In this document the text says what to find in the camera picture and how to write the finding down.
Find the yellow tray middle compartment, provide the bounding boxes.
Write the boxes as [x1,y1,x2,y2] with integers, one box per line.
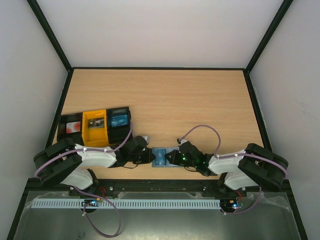
[81,109,109,147]

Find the black tray right compartment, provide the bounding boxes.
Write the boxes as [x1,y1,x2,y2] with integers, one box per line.
[106,106,131,145]

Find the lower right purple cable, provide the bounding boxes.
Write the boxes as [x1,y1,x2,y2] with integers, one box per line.
[221,184,262,217]

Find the black tray left compartment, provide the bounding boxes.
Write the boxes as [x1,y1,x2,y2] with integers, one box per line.
[56,112,84,145]

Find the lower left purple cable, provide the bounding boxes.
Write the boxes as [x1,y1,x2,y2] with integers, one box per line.
[72,187,123,238]

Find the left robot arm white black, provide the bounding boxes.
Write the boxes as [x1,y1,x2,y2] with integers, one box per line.
[33,135,156,190]

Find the teal leather card holder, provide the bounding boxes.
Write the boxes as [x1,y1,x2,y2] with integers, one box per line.
[151,147,182,168]

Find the black tray compartment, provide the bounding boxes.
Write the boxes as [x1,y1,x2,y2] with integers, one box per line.
[56,112,84,145]
[106,106,131,145]

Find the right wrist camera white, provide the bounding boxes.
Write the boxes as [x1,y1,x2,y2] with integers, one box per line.
[177,138,187,146]

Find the red white card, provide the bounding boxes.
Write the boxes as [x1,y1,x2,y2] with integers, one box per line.
[65,121,81,134]

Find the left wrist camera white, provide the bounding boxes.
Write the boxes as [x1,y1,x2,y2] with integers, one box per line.
[143,136,150,145]

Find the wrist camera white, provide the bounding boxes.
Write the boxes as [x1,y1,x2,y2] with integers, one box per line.
[177,138,187,146]
[143,136,150,145]

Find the black VIP card in tray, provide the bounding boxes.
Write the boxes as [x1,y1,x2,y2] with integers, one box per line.
[88,117,105,129]

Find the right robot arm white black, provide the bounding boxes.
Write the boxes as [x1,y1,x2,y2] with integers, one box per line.
[165,141,289,196]

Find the blue VIP card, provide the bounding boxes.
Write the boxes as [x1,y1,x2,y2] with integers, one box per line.
[152,147,167,168]

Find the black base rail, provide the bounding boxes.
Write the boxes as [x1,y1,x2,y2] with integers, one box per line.
[23,178,293,198]

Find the black aluminium frame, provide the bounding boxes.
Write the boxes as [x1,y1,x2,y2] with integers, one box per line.
[6,0,308,240]

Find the blue card in tray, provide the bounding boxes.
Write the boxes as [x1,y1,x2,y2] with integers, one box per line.
[110,114,128,128]

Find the light blue slotted cable duct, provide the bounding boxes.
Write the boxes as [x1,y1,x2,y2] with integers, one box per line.
[29,198,221,210]

